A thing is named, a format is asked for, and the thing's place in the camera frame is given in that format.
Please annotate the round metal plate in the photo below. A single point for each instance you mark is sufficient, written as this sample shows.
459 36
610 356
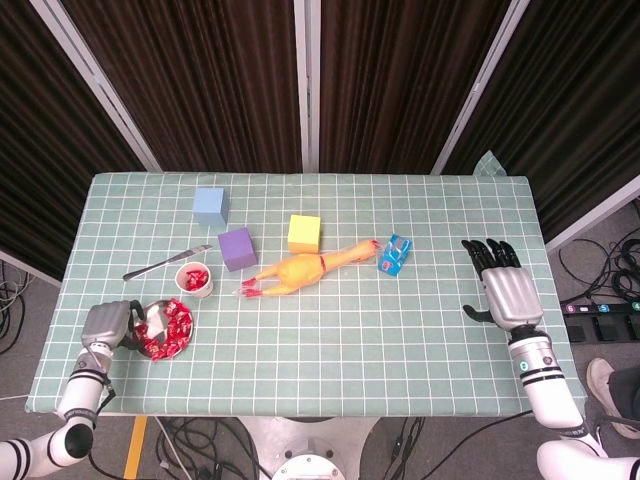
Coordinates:
155 312

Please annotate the yellow rubber chicken toy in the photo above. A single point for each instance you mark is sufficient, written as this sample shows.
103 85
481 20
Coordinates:
297 272

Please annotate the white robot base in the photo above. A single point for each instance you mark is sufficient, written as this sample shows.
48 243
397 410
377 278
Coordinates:
305 450

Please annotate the yellow foam cube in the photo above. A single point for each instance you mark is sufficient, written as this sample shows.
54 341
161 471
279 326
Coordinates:
303 230

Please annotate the light blue foam cube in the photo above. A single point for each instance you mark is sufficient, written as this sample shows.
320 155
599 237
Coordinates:
209 202

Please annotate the dark trouser leg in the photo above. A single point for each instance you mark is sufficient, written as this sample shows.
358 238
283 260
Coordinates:
631 395

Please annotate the blue snack packet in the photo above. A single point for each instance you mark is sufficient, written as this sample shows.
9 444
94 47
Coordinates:
394 255

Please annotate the metal butter knife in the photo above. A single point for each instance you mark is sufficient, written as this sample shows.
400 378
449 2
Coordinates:
160 264

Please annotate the purple foam cube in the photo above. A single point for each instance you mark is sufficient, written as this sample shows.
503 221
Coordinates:
237 247

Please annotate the white paper cup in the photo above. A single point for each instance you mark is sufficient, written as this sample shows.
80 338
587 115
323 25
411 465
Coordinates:
205 291

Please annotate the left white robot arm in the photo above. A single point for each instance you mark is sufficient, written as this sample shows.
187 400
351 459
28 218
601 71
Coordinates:
82 387

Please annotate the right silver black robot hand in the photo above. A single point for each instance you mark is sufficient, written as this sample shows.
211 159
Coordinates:
511 299

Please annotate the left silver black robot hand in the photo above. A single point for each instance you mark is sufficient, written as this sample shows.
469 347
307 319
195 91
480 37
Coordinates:
105 322

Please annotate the beige shoe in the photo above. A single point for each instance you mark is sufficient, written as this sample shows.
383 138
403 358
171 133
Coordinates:
600 380

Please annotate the green checkered tablecloth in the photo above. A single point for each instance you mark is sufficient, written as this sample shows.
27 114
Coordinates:
350 350

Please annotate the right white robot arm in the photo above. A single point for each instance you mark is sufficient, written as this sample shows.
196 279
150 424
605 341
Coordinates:
542 377

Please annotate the dark partition screen white frame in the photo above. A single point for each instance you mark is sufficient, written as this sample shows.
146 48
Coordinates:
210 75

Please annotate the black foot pedal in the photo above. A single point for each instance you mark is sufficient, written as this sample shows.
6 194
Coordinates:
633 327
576 334
604 327

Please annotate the yellow floor tape strip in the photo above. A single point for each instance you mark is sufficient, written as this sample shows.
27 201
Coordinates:
135 447

